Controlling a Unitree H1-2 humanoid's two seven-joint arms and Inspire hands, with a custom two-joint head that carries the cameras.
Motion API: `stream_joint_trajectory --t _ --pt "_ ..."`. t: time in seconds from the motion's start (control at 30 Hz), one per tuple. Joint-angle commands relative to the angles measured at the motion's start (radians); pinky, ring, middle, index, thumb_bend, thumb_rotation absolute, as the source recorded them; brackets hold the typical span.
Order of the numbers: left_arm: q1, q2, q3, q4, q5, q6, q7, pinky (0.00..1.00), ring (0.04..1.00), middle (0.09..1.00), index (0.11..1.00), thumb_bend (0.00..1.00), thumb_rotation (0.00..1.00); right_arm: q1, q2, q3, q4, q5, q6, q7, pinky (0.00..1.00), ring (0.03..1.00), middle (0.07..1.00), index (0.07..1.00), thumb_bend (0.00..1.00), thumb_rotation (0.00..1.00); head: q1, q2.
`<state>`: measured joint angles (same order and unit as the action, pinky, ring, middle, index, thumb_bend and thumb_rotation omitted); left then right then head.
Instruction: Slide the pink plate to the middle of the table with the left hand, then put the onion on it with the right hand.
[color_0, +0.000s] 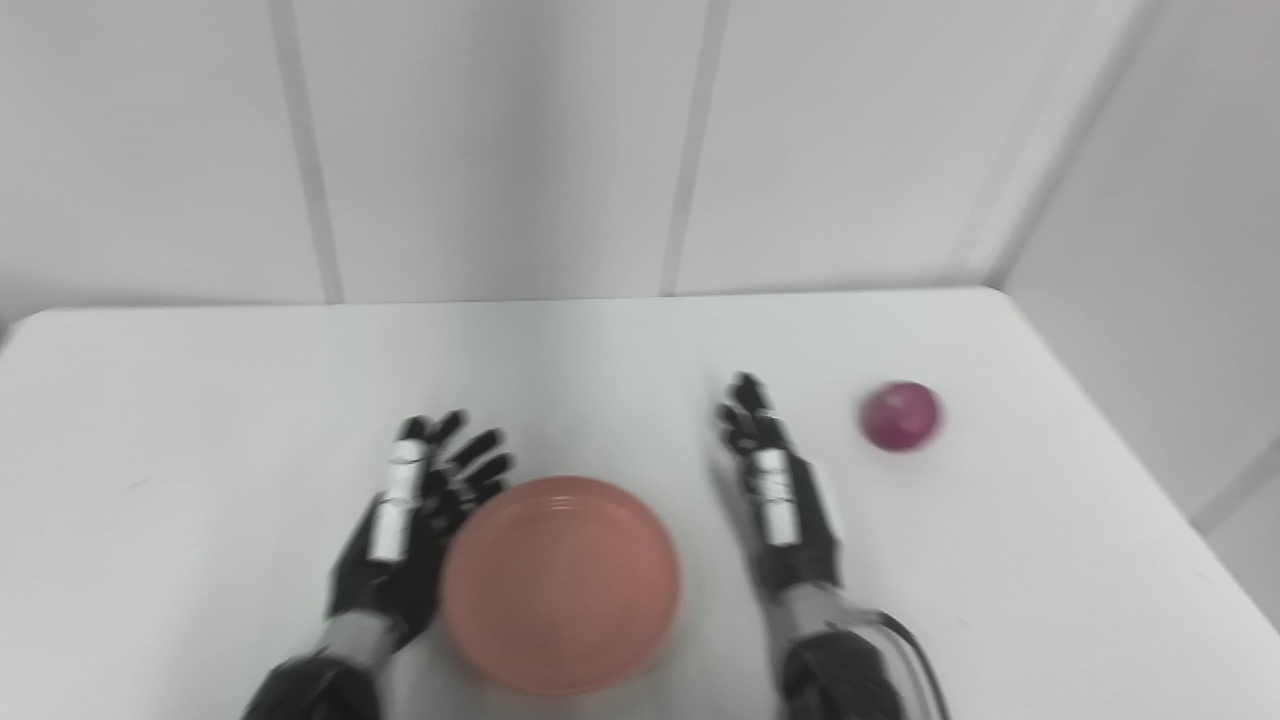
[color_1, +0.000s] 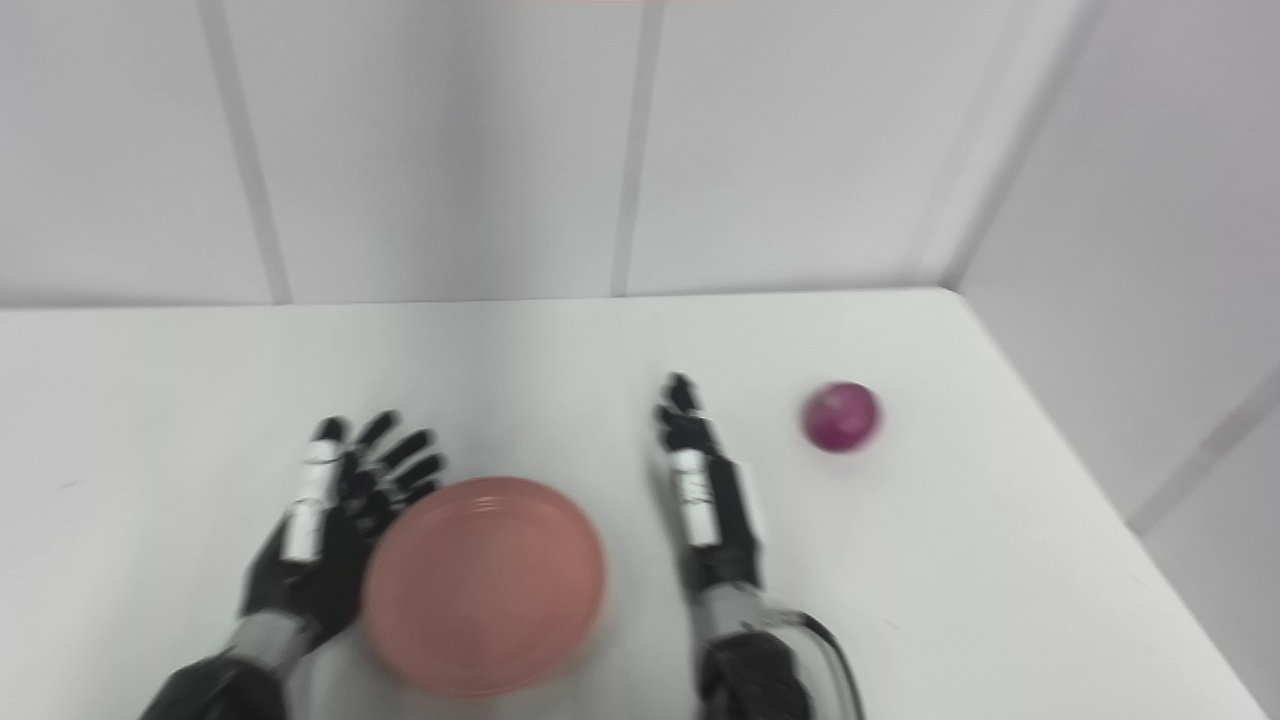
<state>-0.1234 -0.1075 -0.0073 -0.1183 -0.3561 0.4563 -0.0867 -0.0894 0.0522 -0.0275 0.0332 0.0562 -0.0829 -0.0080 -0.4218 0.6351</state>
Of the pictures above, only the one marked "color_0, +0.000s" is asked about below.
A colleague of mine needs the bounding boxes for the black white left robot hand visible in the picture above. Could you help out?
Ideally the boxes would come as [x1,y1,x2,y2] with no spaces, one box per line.
[328,408,516,646]

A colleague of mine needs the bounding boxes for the purple red onion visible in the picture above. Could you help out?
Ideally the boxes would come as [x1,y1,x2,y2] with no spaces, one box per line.
[858,380,944,453]

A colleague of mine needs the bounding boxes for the pink round plate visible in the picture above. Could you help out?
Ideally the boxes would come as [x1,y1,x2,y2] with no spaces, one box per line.
[438,476,683,697]

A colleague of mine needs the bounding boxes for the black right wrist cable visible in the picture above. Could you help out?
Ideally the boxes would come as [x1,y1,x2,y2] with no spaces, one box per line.
[850,608,951,720]

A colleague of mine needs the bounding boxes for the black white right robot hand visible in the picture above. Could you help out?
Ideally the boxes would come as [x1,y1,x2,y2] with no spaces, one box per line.
[713,372,851,601]

